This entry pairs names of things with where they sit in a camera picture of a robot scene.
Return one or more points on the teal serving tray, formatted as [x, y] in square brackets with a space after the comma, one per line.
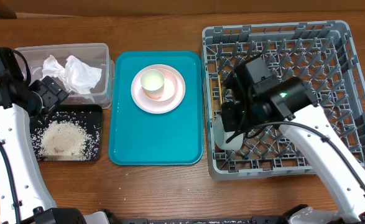
[141, 138]

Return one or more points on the red snack wrapper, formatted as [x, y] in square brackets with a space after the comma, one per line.
[75, 98]

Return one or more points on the clear plastic bin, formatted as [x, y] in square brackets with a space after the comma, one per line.
[93, 54]

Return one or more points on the cream cup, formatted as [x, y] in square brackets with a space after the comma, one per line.
[152, 83]

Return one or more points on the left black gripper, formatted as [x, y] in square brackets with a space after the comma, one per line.
[51, 91]

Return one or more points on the pink small bowl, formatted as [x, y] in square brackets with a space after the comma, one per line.
[170, 85]

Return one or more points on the white napkin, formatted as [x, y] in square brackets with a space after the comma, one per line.
[76, 75]

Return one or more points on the white rice pile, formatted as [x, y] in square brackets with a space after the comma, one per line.
[64, 140]

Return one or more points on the white bowl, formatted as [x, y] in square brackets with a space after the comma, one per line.
[220, 137]

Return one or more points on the pink plate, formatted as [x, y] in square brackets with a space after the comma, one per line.
[157, 107]

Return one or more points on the wooden chopstick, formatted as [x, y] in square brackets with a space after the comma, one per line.
[212, 100]
[220, 89]

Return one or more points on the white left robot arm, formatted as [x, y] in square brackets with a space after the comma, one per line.
[24, 197]

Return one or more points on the cardboard backdrop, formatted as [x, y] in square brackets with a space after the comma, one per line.
[95, 8]

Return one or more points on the grey dish rack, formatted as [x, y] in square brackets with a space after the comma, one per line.
[321, 53]

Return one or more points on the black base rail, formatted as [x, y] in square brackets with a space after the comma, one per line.
[251, 220]

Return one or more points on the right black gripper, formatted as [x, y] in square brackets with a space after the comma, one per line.
[233, 123]

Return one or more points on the black plastic tray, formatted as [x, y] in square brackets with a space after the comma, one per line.
[95, 118]

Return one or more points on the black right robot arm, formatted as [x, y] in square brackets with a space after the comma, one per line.
[293, 109]

